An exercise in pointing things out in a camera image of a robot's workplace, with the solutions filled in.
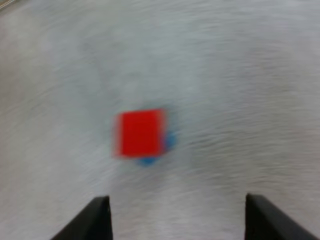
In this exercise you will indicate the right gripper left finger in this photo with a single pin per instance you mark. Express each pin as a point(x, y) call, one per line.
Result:
point(92, 222)

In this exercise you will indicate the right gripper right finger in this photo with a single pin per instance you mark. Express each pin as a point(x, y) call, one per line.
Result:
point(267, 222)

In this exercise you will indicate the red cube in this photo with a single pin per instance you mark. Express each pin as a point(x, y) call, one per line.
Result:
point(140, 133)

